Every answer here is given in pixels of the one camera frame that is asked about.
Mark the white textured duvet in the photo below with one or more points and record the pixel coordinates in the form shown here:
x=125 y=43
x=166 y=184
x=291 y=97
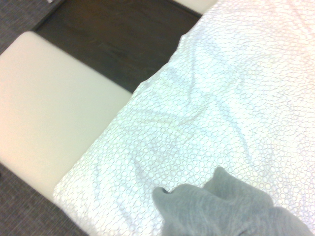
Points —
x=209 y=98

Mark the dark wood bench panel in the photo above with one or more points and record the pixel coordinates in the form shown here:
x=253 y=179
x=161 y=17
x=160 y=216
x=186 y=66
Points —
x=110 y=37

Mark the grey crumpled garment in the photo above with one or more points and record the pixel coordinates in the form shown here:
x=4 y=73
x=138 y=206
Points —
x=209 y=211

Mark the cream padded bench cushion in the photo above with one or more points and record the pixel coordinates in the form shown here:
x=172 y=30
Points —
x=197 y=5
x=49 y=110

